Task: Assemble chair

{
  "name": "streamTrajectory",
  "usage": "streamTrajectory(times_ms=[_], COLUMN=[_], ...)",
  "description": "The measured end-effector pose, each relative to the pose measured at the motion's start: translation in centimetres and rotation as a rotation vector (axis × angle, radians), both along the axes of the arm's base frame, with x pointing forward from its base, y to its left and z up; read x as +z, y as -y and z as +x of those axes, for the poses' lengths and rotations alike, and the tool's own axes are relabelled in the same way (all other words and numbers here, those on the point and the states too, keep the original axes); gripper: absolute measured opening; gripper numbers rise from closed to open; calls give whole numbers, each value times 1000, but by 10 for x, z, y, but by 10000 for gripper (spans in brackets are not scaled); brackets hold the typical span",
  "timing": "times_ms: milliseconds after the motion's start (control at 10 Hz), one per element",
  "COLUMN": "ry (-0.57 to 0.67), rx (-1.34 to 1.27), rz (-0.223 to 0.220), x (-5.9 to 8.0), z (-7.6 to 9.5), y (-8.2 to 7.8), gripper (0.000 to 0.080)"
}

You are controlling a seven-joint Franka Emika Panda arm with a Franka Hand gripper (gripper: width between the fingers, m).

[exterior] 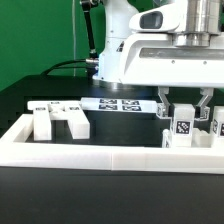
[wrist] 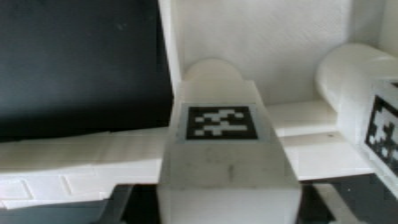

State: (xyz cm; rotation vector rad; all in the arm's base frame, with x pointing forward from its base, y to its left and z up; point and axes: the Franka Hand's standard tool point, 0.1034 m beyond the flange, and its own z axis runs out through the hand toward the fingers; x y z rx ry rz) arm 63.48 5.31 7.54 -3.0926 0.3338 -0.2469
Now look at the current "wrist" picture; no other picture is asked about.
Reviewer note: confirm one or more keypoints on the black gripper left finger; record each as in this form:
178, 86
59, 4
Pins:
112, 215

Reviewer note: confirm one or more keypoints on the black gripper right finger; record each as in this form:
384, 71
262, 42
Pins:
336, 205

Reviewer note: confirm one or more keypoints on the white tagged block front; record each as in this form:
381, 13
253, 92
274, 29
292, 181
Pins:
228, 183

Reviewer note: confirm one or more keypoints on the white tagged chair leg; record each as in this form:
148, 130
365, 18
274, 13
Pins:
358, 86

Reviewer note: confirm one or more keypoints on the white chair seat part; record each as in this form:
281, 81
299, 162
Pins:
272, 36

